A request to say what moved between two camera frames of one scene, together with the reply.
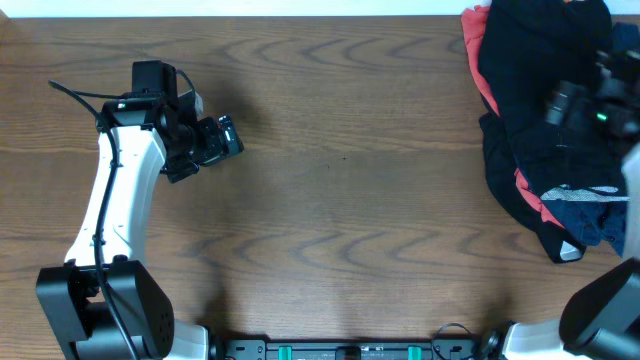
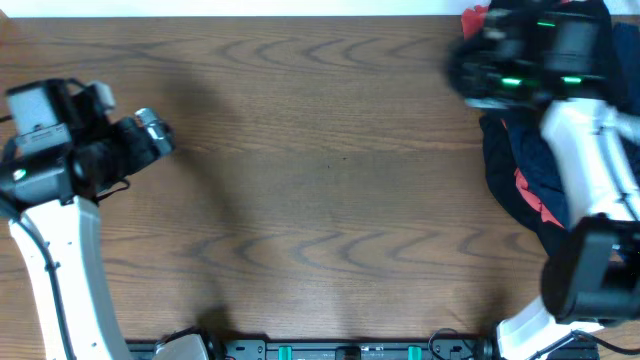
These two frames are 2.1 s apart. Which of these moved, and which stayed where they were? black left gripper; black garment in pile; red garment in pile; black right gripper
Moved: black left gripper; black right gripper
Stayed: black garment in pile; red garment in pile
